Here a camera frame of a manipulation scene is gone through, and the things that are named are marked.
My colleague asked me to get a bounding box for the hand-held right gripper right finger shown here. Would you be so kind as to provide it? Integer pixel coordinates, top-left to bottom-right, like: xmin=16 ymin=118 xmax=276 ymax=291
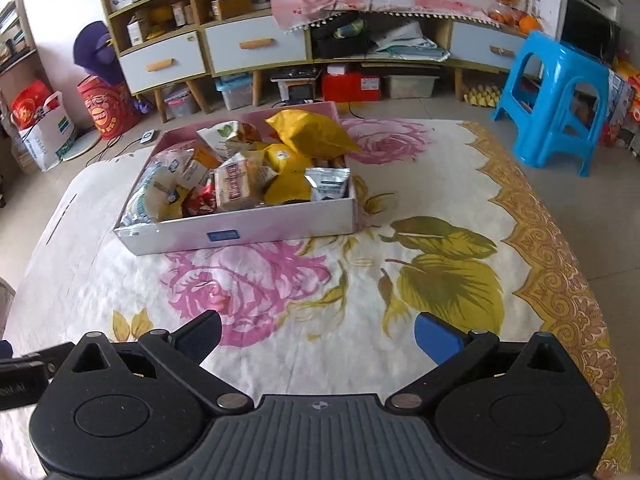
xmin=386 ymin=311 xmax=586 ymax=407

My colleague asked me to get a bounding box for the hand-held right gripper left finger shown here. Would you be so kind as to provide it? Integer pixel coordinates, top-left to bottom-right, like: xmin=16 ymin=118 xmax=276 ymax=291
xmin=52 ymin=310 xmax=253 ymax=410

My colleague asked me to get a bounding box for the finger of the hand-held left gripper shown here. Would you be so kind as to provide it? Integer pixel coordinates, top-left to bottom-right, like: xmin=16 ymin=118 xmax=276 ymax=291
xmin=0 ymin=342 xmax=76 ymax=372

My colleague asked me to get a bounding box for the pink cardboard box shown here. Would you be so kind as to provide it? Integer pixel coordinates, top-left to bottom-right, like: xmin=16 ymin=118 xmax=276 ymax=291
xmin=112 ymin=101 xmax=359 ymax=257

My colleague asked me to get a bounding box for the clear wafer packet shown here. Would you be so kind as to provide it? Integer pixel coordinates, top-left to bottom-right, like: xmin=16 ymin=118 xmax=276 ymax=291
xmin=214 ymin=152 xmax=279 ymax=213

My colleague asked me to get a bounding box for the white orange snack packet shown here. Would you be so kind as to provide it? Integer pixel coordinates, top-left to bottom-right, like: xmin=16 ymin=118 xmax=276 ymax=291
xmin=180 ymin=147 xmax=221 ymax=188

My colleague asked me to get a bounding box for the yellow chips packet blue label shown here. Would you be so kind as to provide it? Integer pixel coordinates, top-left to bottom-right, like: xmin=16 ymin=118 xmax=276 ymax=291
xmin=264 ymin=172 xmax=314 ymax=206

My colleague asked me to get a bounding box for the white black printed packet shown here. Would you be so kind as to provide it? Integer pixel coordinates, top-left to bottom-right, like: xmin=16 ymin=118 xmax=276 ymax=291
xmin=304 ymin=166 xmax=351 ymax=202

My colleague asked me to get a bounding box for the yellow snack packet blue logo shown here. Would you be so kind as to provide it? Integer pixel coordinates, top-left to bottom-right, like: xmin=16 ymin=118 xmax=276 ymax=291
xmin=262 ymin=142 xmax=314 ymax=176

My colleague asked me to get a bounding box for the white green snack packet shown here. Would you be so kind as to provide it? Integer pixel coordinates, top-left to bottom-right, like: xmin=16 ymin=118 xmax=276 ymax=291
xmin=196 ymin=121 xmax=264 ymax=159

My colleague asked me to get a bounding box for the plain yellow puffy packet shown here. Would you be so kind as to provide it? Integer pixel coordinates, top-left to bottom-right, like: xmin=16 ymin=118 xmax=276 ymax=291
xmin=265 ymin=110 xmax=361 ymax=161

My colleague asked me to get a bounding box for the floral tablecloth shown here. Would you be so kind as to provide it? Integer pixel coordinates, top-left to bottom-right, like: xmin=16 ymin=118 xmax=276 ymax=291
xmin=0 ymin=119 xmax=634 ymax=480

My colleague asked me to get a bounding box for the white round floor plate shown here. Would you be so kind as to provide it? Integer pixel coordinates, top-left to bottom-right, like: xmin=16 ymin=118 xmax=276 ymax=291
xmin=62 ymin=132 xmax=104 ymax=162

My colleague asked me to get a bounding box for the white shopping bag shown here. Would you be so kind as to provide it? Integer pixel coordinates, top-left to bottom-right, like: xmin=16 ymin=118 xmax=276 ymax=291
xmin=17 ymin=91 xmax=79 ymax=172

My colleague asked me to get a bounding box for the clear grey storage box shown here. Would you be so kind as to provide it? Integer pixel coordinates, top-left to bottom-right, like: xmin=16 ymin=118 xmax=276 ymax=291
xmin=164 ymin=85 xmax=201 ymax=119

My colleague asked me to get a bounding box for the clear storage box blue lid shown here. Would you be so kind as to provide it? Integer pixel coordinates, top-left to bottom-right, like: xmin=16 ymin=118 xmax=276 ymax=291
xmin=214 ymin=74 xmax=254 ymax=111

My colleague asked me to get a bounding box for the yellow egg tray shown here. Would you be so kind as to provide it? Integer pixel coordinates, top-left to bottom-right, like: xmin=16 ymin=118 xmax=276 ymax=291
xmin=462 ymin=83 xmax=501 ymax=109

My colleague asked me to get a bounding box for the red cylindrical bag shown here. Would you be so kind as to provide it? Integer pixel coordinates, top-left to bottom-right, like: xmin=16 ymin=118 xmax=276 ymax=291
xmin=77 ymin=75 xmax=142 ymax=141

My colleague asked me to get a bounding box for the clear plastic storage box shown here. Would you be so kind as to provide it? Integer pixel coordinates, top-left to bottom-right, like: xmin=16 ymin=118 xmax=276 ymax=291
xmin=384 ymin=74 xmax=441 ymax=100

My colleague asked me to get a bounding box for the red gift bag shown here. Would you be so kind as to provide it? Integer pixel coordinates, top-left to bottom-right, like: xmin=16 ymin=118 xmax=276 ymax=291
xmin=11 ymin=80 xmax=54 ymax=129

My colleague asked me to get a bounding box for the red box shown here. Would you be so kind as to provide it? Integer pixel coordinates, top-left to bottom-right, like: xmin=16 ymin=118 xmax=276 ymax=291
xmin=322 ymin=70 xmax=384 ymax=102

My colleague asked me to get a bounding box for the white storage box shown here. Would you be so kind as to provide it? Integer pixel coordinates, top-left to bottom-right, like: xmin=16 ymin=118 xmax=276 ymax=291
xmin=272 ymin=67 xmax=321 ymax=104

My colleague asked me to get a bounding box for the pile of papers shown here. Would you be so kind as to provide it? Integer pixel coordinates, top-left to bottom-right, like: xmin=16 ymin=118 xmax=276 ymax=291
xmin=367 ymin=25 xmax=451 ymax=64

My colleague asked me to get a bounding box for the low wooden tv stand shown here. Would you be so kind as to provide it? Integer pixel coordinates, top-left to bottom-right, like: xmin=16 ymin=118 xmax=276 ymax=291
xmin=305 ymin=10 xmax=547 ymax=107

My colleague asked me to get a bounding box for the blue plastic stool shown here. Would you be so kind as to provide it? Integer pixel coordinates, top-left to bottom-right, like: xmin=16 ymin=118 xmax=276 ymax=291
xmin=489 ymin=30 xmax=614 ymax=179

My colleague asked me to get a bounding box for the purple plush toy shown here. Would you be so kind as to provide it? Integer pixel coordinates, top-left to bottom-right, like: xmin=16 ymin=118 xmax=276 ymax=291
xmin=72 ymin=20 xmax=157 ymax=117

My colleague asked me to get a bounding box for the yellow shelf item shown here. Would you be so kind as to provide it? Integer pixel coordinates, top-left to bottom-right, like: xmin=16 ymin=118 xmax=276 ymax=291
xmin=149 ymin=7 xmax=174 ymax=36

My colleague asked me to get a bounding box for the black bag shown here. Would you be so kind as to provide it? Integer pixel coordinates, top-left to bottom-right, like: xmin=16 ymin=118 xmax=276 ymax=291
xmin=312 ymin=12 xmax=371 ymax=59

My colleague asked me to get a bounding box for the brown cardboard box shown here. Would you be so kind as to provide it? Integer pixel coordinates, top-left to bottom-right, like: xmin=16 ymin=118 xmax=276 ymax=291
xmin=212 ymin=0 xmax=254 ymax=21

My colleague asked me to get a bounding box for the pink floral cloth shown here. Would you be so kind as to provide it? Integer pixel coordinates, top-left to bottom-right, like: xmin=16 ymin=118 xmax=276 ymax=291
xmin=270 ymin=0 xmax=507 ymax=32

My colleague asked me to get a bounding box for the black floor cable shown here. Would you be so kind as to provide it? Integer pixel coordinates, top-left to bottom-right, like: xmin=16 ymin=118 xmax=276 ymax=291
xmin=85 ymin=137 xmax=146 ymax=167

